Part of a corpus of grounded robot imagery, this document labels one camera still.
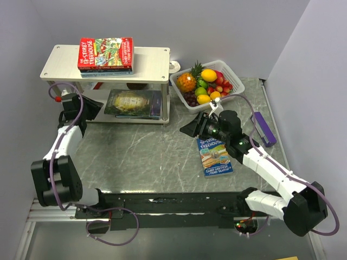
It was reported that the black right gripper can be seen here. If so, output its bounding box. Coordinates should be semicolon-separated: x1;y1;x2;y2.
179;110;229;144

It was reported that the Alice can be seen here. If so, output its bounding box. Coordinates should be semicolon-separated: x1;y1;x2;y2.
104;89;153;118

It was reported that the Robinson Crusoe book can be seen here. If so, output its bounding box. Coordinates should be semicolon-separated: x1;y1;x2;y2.
150;90;162;119

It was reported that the light blue 143-Storey Treehouse book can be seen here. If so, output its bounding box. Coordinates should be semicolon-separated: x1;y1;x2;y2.
80;71;133;78

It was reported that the Little Women book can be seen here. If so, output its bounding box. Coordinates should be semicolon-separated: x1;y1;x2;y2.
80;68;133;73

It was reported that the red 13-Storey Treehouse book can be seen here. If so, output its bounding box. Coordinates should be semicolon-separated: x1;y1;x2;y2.
78;37;134;71

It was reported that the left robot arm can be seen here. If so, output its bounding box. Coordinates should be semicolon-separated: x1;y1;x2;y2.
31;93;107;218

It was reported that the dark grapes bunch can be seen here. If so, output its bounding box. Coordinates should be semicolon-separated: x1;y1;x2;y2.
183;91;198;107

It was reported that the yellow lemon front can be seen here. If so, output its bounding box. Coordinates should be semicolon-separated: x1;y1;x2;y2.
197;94;211;105

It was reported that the green lime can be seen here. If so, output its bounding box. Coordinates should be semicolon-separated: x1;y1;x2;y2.
195;87;208;97

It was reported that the blue 91-Storey Treehouse book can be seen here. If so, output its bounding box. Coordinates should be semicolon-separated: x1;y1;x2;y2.
197;138;234;178

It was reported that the yellow lemon small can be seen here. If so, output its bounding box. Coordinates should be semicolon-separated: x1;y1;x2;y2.
210;91;221;100

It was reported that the light blue book with swan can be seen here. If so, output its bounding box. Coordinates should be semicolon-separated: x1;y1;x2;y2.
115;115;161;120

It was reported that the white plastic basket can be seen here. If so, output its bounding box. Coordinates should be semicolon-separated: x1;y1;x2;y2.
170;60;245;114

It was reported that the toy pineapple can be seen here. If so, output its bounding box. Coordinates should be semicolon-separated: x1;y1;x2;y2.
177;61;205;93

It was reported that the red strawberries pile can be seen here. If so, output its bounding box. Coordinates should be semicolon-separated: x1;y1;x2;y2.
207;70;233;98

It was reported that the yellow lemon top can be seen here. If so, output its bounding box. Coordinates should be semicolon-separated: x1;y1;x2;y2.
201;69;217;82

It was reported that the white two-tier shelf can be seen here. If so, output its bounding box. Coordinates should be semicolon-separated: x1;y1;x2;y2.
40;44;170;124

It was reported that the purple box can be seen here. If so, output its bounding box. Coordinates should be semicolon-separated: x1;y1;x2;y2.
250;112;277;147

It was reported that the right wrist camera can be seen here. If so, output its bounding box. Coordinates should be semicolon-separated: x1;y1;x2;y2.
209;97;224;118

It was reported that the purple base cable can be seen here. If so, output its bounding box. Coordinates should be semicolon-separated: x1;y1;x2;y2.
86;207;139;246

